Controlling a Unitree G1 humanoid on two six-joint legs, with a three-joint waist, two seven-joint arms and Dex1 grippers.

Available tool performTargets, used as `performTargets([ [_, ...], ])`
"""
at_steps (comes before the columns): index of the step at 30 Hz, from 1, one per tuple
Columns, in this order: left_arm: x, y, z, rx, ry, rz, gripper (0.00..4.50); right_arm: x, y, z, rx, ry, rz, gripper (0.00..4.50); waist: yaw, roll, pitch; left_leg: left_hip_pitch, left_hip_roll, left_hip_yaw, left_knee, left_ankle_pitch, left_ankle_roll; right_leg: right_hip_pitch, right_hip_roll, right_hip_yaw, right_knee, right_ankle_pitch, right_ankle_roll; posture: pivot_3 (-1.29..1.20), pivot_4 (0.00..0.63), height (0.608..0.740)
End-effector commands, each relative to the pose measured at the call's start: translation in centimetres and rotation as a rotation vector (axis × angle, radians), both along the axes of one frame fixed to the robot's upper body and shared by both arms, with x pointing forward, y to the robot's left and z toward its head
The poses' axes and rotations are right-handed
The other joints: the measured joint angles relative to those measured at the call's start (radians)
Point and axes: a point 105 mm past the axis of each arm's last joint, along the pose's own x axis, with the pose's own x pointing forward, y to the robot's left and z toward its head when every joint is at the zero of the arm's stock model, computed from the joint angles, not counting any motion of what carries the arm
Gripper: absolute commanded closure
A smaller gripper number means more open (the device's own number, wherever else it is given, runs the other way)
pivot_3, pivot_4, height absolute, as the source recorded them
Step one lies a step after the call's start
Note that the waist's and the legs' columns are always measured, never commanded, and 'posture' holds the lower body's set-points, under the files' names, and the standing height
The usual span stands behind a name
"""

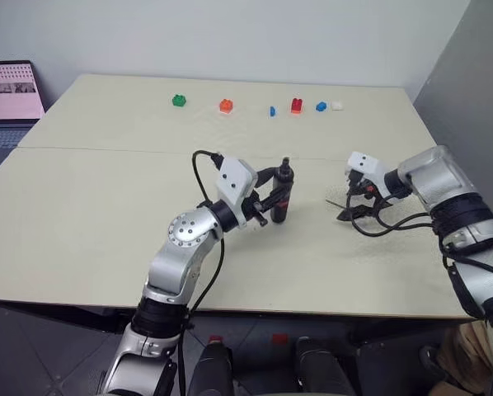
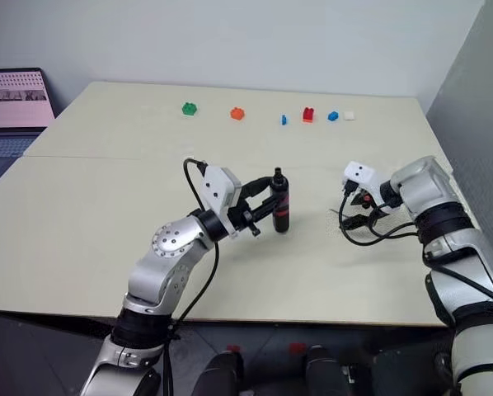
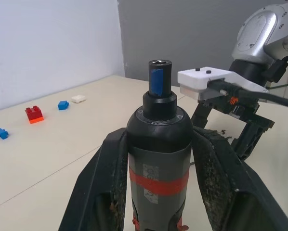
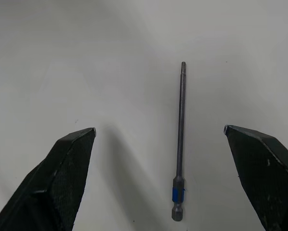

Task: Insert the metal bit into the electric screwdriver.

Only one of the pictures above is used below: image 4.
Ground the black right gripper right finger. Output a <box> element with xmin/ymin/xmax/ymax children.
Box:
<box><xmin>223</xmin><ymin>124</ymin><xmax>288</xmax><ymax>231</ymax></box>

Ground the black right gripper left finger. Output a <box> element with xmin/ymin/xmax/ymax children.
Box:
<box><xmin>0</xmin><ymin>127</ymin><xmax>97</xmax><ymax>231</ymax></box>

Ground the long metal screwdriver bit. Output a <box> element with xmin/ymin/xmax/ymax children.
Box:
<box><xmin>171</xmin><ymin>61</ymin><xmax>188</xmax><ymax>221</ymax></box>

